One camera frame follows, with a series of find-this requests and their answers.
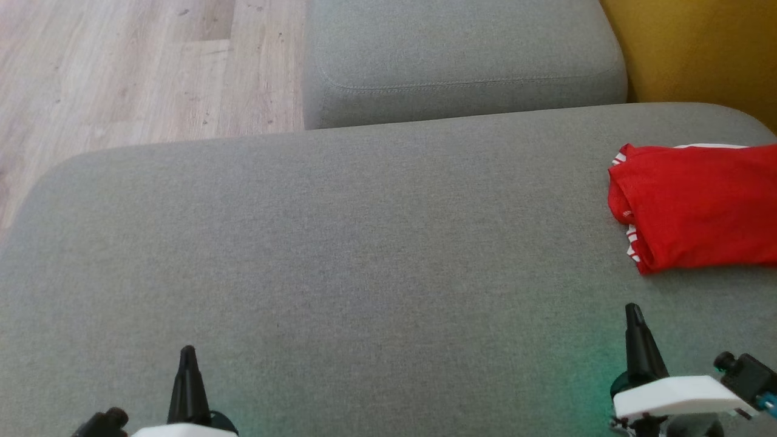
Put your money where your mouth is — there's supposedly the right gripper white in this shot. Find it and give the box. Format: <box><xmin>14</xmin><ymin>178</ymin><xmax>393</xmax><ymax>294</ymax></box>
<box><xmin>609</xmin><ymin>303</ymin><xmax>760</xmax><ymax>437</ymax></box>

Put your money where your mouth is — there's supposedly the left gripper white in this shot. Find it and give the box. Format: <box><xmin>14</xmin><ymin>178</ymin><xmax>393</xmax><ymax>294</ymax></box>
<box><xmin>131</xmin><ymin>346</ymin><xmax>239</xmax><ymax>437</ymax></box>

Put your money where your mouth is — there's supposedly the red Bulls jersey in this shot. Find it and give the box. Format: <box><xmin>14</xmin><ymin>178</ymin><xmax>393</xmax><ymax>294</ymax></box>
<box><xmin>608</xmin><ymin>143</ymin><xmax>777</xmax><ymax>276</ymax></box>

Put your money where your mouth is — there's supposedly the large grey sofa seat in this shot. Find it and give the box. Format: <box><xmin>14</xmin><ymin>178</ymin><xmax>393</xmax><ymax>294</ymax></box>
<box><xmin>0</xmin><ymin>102</ymin><xmax>777</xmax><ymax>437</ymax></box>

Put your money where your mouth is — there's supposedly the small grey sofa cushion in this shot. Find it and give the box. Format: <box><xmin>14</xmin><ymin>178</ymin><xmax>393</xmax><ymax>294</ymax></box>
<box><xmin>302</xmin><ymin>0</ymin><xmax>629</xmax><ymax>130</ymax></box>

